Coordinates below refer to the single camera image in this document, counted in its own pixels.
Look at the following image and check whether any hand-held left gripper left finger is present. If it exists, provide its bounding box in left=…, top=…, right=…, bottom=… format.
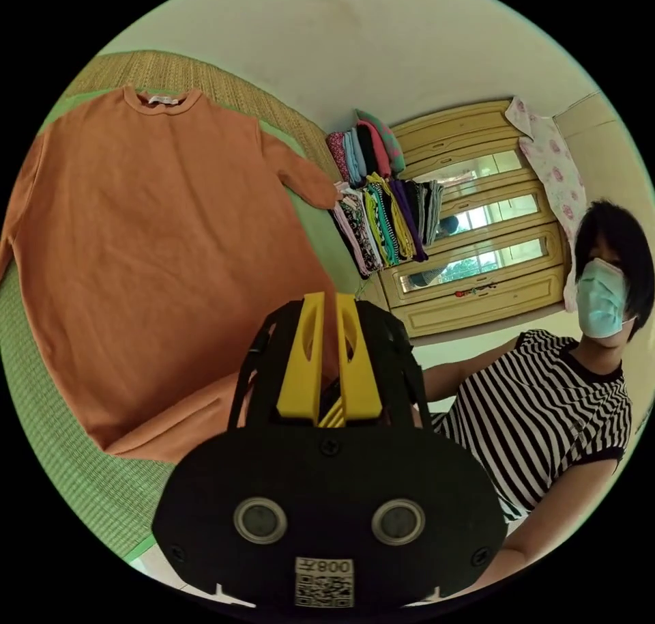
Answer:
left=276, top=292, right=326, bottom=426

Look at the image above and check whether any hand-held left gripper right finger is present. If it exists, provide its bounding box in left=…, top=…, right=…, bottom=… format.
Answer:
left=335, top=294, right=383, bottom=427

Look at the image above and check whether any person's left forearm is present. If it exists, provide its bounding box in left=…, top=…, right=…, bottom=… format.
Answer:
left=473, top=480, right=584, bottom=600

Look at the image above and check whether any person's right forearm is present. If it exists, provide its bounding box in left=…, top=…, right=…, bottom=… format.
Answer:
left=419, top=348, right=482, bottom=406

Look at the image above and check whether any orange sweatshirt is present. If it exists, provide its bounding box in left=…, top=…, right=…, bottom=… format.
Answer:
left=0, top=85, right=343, bottom=465

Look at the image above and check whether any pile of clothes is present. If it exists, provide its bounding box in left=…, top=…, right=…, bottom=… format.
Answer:
left=325, top=109, right=446, bottom=280

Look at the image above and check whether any yellow cupboard with mirrors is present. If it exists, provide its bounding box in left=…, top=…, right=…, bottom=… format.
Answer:
left=379, top=99, right=575, bottom=340

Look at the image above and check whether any person's body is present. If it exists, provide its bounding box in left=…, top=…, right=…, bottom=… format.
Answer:
left=428, top=199, right=654, bottom=524

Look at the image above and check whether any white floral cloth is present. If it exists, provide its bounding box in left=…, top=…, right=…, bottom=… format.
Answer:
left=504, top=96, right=587, bottom=313

